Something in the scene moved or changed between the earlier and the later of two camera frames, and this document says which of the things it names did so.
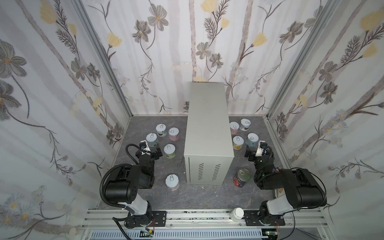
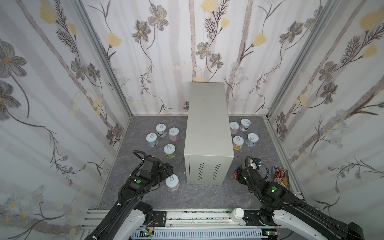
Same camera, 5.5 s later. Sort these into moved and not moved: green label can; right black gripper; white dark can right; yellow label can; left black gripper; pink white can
Moved: right black gripper; left black gripper
Not moved: yellow label can; white dark can right; pink white can; green label can
